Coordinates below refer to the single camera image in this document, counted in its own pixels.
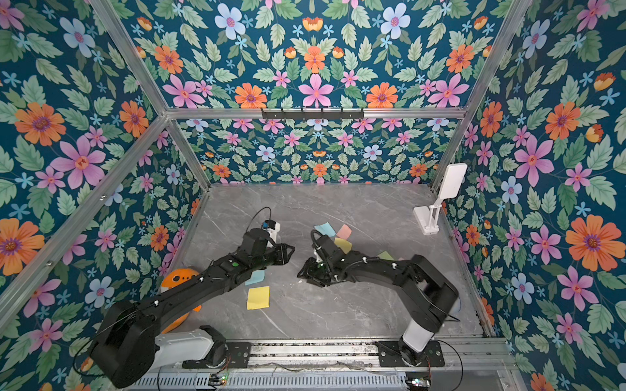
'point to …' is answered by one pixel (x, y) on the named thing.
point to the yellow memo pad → (258, 297)
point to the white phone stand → (428, 217)
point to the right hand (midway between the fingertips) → (302, 272)
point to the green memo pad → (385, 256)
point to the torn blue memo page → (326, 229)
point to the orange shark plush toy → (171, 280)
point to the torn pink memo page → (344, 232)
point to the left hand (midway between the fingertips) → (295, 248)
